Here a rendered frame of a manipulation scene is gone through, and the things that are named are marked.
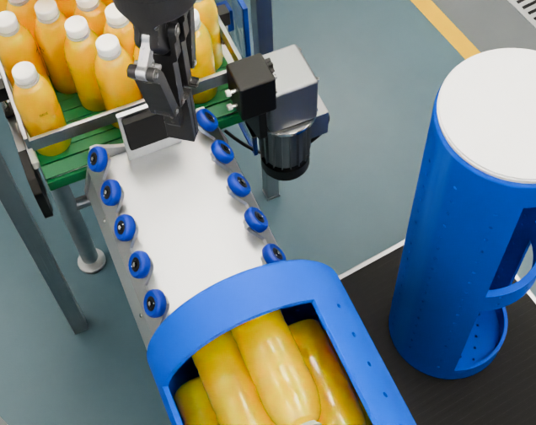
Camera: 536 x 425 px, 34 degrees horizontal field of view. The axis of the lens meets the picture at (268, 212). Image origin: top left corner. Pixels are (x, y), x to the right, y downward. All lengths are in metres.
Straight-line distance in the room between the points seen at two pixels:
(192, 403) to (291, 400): 0.17
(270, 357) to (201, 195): 0.50
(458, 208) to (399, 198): 1.07
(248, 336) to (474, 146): 0.54
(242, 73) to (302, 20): 1.47
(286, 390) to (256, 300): 0.11
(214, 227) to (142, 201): 0.14
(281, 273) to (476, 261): 0.64
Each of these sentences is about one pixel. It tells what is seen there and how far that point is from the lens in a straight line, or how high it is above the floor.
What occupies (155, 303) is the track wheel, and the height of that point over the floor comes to 0.98.
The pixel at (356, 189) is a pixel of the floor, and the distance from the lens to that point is 2.61.
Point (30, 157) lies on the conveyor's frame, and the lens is 1.65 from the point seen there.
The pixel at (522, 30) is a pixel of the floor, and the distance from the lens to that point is 3.08.
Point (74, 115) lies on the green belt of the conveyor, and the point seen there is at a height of 0.90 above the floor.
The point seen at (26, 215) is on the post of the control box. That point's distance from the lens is 1.93.
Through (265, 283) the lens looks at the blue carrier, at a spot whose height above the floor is 1.23.
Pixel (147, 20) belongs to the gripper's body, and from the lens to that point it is 0.74.
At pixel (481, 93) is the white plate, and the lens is 1.52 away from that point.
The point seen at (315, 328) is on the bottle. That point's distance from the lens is 1.16.
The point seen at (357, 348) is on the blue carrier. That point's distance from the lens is 1.08.
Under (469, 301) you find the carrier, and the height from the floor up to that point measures 0.59.
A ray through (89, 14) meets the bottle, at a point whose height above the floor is 1.07.
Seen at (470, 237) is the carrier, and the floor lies 0.83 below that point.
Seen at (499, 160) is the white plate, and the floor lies 1.04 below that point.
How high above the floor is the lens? 2.19
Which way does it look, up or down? 59 degrees down
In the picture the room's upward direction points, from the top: 3 degrees counter-clockwise
